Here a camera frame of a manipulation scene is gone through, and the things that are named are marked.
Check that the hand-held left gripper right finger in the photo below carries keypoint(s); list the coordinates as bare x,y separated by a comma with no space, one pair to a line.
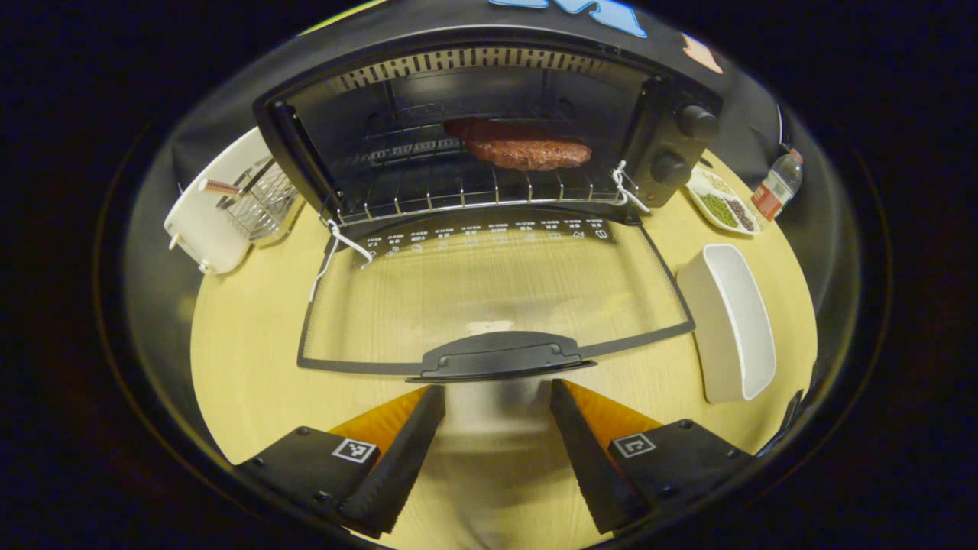
588,458

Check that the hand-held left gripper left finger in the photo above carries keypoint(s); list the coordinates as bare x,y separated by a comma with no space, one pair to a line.
405,458

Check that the black electric oven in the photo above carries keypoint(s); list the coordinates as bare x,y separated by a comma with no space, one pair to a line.
497,359

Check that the brown meat steak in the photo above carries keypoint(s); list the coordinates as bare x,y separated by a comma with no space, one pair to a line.
527,151

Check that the white ribbed tray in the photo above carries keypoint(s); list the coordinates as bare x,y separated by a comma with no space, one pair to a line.
730,321

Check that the white divided dish of beans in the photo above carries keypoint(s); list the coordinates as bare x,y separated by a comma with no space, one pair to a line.
722,206

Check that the white toaster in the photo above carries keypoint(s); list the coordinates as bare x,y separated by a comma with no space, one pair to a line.
202,229

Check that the clear plastic bottle red label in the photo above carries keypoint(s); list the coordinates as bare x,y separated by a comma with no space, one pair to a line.
775,191

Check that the black backdrop cloth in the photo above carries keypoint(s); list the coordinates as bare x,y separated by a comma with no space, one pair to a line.
756,99

